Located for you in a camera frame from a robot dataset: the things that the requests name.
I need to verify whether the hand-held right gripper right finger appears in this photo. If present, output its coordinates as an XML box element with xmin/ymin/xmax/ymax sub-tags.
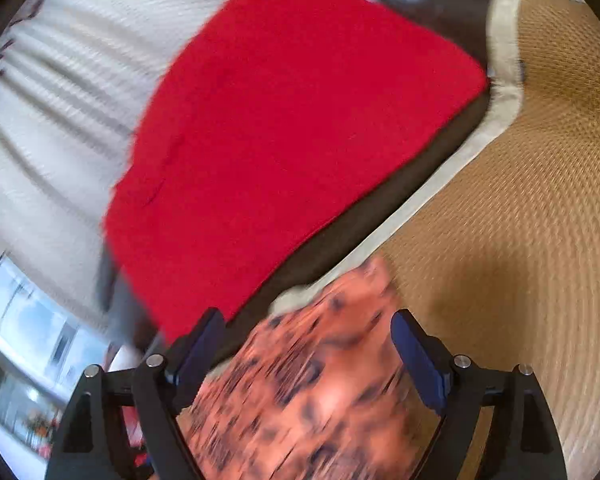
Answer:
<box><xmin>390</xmin><ymin>309</ymin><xmax>568</xmax><ymax>480</ymax></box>

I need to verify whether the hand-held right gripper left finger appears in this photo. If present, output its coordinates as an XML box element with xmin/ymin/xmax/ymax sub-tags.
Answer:
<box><xmin>45</xmin><ymin>307</ymin><xmax>227</xmax><ymax>480</ymax></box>

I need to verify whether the orange floral garment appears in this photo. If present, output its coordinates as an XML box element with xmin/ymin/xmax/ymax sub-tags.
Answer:
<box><xmin>177</xmin><ymin>255</ymin><xmax>448</xmax><ymax>480</ymax></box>

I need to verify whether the floor-standing air conditioner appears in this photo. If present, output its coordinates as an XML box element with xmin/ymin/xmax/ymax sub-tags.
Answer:
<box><xmin>0</xmin><ymin>252</ymin><xmax>113</xmax><ymax>461</ymax></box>

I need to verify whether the woven rattan sofa mat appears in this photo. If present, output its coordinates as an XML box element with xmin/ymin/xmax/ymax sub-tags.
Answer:
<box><xmin>270</xmin><ymin>0</ymin><xmax>600</xmax><ymax>480</ymax></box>

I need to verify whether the red knitted blanket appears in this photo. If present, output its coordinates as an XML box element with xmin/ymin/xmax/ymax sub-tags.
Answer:
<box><xmin>102</xmin><ymin>0</ymin><xmax>491</xmax><ymax>343</ymax></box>

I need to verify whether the beige dotted curtain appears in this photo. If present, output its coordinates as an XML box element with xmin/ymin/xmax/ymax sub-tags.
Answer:
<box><xmin>0</xmin><ymin>0</ymin><xmax>261</xmax><ymax>331</ymax></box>

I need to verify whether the brown leather sofa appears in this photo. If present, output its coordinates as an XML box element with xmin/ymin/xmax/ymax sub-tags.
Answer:
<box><xmin>97</xmin><ymin>0</ymin><xmax>506</xmax><ymax>366</ymax></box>

